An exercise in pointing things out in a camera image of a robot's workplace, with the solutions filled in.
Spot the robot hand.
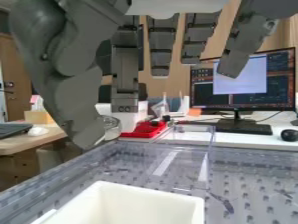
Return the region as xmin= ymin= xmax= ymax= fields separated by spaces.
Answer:
xmin=9 ymin=0 xmax=298 ymax=151

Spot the wooden door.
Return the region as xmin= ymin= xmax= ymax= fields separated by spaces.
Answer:
xmin=0 ymin=32 xmax=35 ymax=123

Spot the wooden box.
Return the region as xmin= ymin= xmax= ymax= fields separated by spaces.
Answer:
xmin=23 ymin=109 xmax=58 ymax=127

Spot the white mouse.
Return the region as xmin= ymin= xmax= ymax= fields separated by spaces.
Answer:
xmin=27 ymin=126 xmax=51 ymax=137

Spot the black keyboard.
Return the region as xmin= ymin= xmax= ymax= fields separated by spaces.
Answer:
xmin=0 ymin=122 xmax=35 ymax=141

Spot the red tray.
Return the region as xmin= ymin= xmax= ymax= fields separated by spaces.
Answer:
xmin=120 ymin=120 xmax=171 ymax=140

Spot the clear box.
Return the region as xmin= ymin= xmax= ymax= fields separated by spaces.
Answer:
xmin=102 ymin=123 xmax=217 ymax=198

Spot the computer monitor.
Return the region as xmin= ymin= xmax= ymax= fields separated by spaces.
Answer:
xmin=190 ymin=47 xmax=298 ymax=136

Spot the white desk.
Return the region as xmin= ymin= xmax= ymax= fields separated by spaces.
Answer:
xmin=119 ymin=112 xmax=298 ymax=153

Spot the small white box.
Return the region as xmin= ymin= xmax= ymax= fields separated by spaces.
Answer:
xmin=31 ymin=180 xmax=207 ymax=224

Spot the black mouse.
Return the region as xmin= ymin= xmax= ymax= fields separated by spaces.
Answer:
xmin=280 ymin=128 xmax=298 ymax=143

